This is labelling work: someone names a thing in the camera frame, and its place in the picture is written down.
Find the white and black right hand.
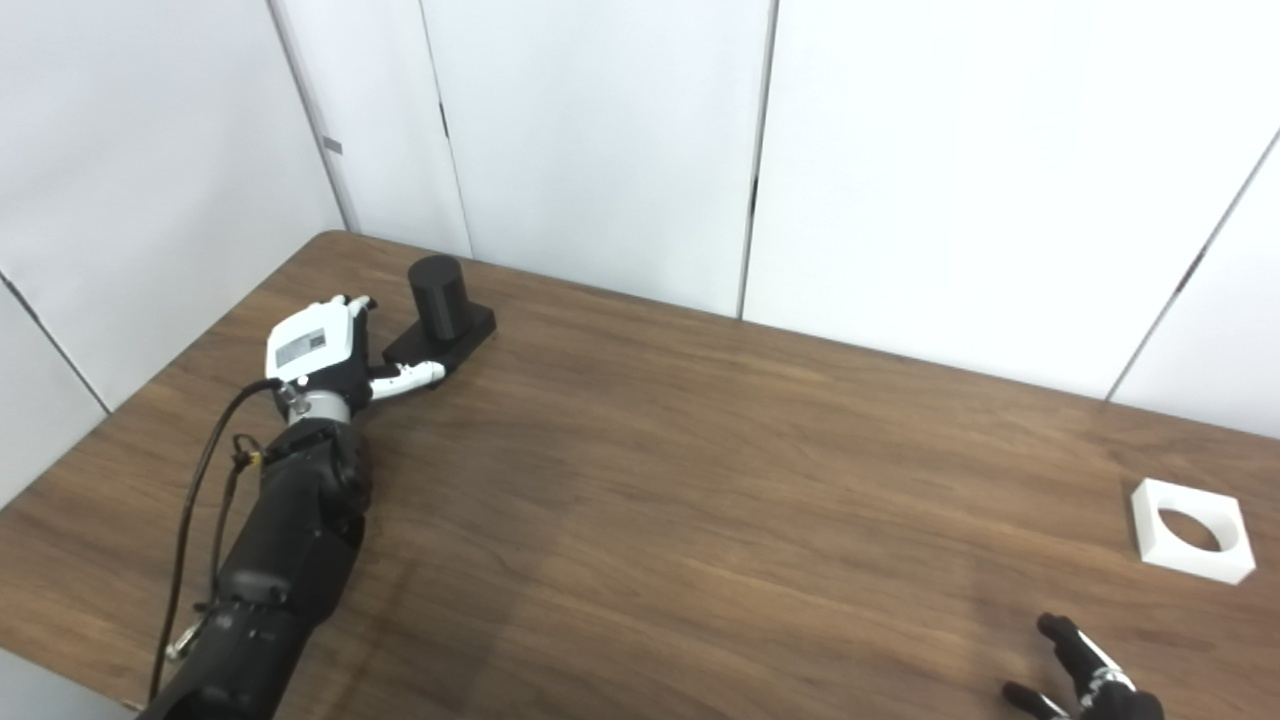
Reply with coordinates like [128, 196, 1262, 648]
[1003, 613, 1167, 720]

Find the white and black left hand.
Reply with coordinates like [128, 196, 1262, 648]
[265, 295, 447, 403]

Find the black peg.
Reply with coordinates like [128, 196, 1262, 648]
[382, 254, 497, 377]

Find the white square piece with hole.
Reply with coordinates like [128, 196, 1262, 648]
[1130, 478, 1257, 586]

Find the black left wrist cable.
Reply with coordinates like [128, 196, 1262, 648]
[148, 378, 289, 706]

